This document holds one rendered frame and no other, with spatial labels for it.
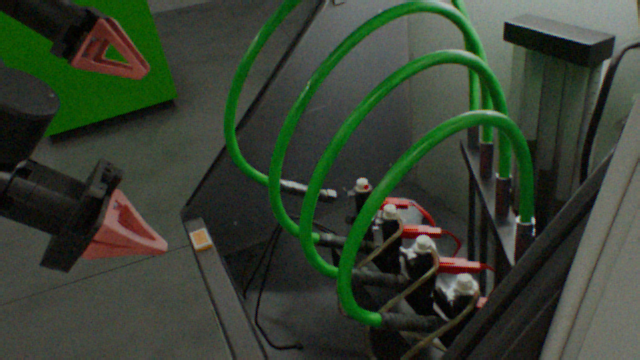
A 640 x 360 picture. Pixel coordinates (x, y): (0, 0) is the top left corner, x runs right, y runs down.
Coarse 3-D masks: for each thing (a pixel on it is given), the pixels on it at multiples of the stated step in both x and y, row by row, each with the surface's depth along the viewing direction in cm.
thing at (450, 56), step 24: (408, 72) 52; (480, 72) 56; (384, 96) 52; (360, 120) 52; (336, 144) 52; (504, 144) 62; (504, 168) 64; (312, 192) 54; (504, 192) 66; (312, 216) 55; (312, 240) 57; (312, 264) 59
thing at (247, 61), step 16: (288, 0) 61; (272, 16) 61; (272, 32) 61; (256, 48) 61; (240, 64) 62; (240, 80) 62; (224, 112) 64; (224, 128) 65; (240, 160) 67; (256, 176) 69
